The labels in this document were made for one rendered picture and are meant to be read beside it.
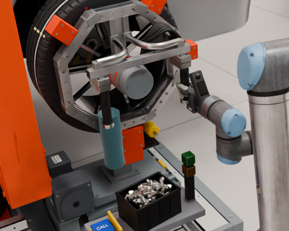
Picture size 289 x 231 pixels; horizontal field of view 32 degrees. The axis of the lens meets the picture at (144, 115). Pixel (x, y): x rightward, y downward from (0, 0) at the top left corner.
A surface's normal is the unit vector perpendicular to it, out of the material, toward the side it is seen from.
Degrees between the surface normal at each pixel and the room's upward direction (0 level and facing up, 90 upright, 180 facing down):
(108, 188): 0
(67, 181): 0
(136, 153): 90
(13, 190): 90
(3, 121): 90
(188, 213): 0
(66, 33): 90
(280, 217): 78
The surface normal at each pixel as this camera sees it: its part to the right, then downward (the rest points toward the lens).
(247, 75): -0.99, 0.06
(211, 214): -0.07, -0.87
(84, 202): 0.45, 0.41
